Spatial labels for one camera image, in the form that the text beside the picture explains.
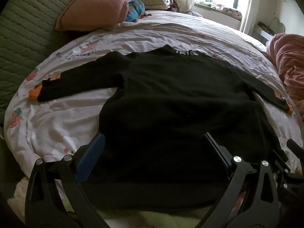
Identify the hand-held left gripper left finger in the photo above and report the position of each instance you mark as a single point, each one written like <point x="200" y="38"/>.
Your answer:
<point x="91" y="158"/>

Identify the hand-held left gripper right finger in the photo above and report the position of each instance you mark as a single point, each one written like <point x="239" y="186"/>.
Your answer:
<point x="215" y="148"/>

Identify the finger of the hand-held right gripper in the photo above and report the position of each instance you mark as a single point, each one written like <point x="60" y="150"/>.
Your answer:
<point x="279" y="160"/>

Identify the black sweater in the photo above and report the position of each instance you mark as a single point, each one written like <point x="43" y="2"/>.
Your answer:
<point x="166" y="99"/>

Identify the clothes on windowsill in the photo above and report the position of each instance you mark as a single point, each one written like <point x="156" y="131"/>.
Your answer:
<point x="225" y="10"/>

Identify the pink blanket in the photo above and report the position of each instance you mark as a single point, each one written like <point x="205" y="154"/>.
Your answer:
<point x="289" y="61"/>

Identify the strawberry printed bed sheet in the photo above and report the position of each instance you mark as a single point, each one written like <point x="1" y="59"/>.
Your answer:
<point x="166" y="33"/>

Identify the white desk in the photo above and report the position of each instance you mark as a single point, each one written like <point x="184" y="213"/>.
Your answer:
<point x="262" y="32"/>

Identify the pink pillow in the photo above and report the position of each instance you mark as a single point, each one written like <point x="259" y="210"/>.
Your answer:
<point x="95" y="7"/>

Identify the blue plaid cloth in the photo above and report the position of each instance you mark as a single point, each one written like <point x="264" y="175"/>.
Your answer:
<point x="135" y="10"/>

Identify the cream folded garment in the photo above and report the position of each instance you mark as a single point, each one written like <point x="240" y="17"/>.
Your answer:
<point x="155" y="3"/>

